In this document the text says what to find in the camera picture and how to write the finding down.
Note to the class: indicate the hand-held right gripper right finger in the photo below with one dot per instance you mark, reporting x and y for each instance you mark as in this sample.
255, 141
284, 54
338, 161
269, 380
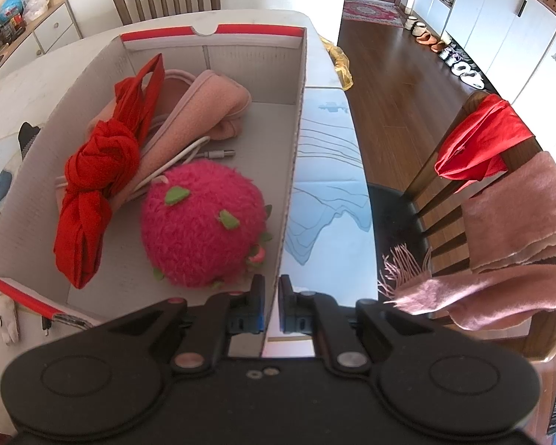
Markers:
285, 308

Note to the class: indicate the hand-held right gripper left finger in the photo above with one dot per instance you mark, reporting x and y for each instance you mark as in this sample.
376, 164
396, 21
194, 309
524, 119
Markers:
259, 308

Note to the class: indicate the pink plush strawberry toy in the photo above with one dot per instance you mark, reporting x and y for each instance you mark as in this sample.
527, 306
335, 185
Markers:
199, 231

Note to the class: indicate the white red-trimmed cardboard box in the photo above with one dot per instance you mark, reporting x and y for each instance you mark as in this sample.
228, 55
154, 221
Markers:
264, 139

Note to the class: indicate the knotted red scarf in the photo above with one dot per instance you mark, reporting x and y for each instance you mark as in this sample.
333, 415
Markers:
102, 153

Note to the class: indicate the wooden chair with black seat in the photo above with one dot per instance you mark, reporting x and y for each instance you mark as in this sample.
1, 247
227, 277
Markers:
394, 222

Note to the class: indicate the blue printed table mat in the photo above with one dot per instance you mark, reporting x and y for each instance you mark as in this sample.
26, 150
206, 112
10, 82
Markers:
329, 157

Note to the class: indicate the silver metal gadget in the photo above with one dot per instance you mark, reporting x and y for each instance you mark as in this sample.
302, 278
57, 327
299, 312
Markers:
72, 320

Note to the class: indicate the pink fringed scarf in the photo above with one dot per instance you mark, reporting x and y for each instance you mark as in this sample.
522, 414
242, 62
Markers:
514, 222

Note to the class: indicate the yellow plastic bag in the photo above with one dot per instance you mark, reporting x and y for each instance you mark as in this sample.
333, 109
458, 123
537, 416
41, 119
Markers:
343, 65

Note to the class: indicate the small white cloth item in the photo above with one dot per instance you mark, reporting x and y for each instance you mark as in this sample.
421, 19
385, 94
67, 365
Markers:
7, 317

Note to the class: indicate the red cloth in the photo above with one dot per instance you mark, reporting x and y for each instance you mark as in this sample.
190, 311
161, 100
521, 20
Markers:
477, 143

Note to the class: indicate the whale printed table mat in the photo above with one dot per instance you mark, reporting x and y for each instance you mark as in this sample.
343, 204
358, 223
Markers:
0, 185

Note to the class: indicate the row of shoes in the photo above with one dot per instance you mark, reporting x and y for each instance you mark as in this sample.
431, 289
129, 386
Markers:
465, 72

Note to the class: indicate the red patterned rug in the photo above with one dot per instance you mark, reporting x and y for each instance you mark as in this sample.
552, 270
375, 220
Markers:
370, 11

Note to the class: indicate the white wooden sideboard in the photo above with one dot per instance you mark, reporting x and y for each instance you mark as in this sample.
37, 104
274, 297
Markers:
55, 28

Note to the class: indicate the pile of small toys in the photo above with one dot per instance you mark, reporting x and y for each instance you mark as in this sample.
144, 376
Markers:
0, 39

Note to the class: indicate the clear plastic bag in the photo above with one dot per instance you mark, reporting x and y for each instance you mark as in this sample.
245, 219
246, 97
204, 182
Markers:
36, 4

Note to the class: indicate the white wall cabinets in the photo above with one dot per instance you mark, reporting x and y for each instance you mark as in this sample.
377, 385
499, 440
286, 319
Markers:
491, 23

